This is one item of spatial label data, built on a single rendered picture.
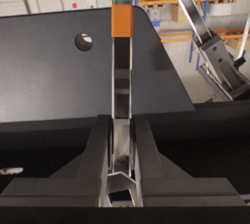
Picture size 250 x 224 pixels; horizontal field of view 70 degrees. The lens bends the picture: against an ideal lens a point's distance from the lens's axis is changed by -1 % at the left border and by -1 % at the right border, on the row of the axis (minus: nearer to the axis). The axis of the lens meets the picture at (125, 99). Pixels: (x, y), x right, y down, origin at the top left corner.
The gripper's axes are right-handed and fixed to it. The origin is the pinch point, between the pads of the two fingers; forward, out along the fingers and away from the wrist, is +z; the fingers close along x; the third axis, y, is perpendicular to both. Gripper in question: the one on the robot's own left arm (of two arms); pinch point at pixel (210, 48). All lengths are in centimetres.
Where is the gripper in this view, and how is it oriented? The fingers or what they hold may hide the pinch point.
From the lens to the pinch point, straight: 28.6
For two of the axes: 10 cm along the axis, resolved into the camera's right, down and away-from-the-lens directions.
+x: 1.8, 6.8, -7.1
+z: -6.3, -4.8, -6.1
